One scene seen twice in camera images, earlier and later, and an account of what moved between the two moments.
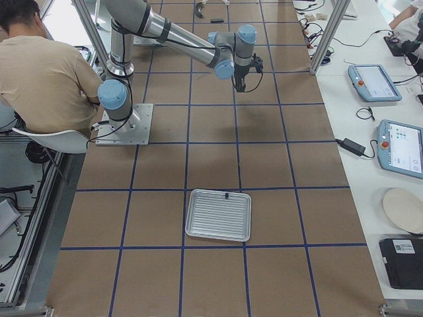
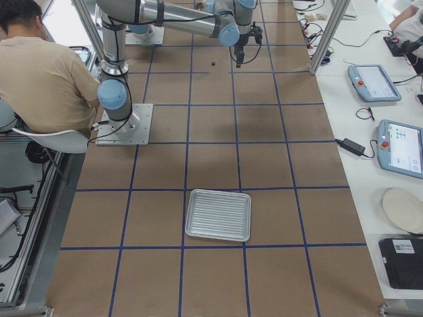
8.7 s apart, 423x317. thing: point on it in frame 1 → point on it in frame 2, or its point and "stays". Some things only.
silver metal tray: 220,214 stays
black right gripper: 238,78 → 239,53
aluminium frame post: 340,10 stays
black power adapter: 351,146 stays
